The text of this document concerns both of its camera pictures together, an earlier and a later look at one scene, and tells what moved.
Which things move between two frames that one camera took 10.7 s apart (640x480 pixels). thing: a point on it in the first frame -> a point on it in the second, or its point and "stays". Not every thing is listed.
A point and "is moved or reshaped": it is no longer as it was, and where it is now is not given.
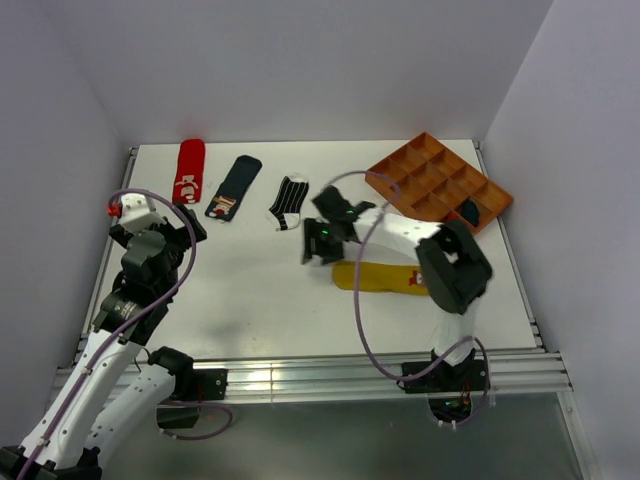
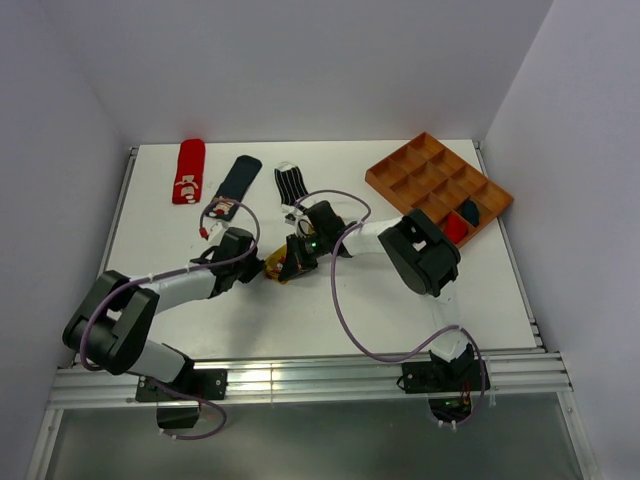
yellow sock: x=382 y=277 -> x=273 y=263
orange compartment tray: x=426 y=179 stays
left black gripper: x=185 y=235 -> x=255 y=266
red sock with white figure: x=190 y=172 stays
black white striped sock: x=289 y=201 is moved or reshaped
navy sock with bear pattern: x=229 y=194 stays
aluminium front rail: x=255 y=380 stays
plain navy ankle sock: x=470 y=211 stays
